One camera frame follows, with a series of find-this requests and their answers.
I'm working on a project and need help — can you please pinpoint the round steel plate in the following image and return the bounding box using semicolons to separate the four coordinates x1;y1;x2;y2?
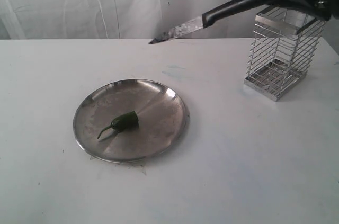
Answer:
73;79;189;163

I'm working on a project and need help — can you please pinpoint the wire metal utensil holder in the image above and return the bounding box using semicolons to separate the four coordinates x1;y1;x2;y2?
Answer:
244;6;325;102

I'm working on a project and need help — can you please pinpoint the green jalapeno pepper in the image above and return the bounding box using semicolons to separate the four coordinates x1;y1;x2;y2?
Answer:
97;111;139;139

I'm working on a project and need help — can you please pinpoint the black handled kitchen knife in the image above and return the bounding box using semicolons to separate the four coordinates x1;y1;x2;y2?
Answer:
149;0;262;44

